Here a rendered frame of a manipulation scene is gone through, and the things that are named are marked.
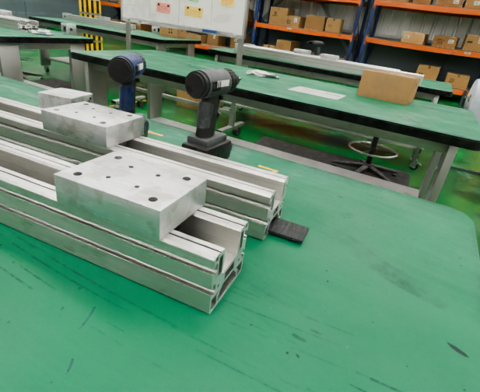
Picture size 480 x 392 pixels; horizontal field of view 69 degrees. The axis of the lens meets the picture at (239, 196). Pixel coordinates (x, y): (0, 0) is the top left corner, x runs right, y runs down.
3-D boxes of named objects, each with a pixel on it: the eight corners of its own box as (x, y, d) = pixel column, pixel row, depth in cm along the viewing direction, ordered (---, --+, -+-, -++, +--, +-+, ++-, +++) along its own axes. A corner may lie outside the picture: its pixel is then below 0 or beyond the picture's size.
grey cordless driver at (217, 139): (176, 162, 85) (180, 67, 75) (220, 145, 100) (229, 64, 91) (202, 172, 81) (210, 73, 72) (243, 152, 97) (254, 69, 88)
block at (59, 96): (35, 130, 93) (29, 93, 89) (64, 120, 103) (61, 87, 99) (68, 137, 91) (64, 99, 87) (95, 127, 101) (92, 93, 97)
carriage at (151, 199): (58, 219, 47) (53, 173, 44) (116, 190, 56) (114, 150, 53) (159, 260, 42) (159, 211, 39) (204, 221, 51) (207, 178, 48)
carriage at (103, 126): (44, 142, 71) (40, 108, 68) (86, 131, 80) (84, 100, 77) (107, 162, 66) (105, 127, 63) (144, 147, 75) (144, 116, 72)
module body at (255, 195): (-50, 134, 84) (-59, 97, 80) (-8, 125, 92) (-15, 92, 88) (262, 241, 59) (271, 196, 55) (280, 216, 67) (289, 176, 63)
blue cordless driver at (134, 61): (106, 147, 88) (101, 54, 78) (129, 126, 106) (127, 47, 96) (137, 151, 88) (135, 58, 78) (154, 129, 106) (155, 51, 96)
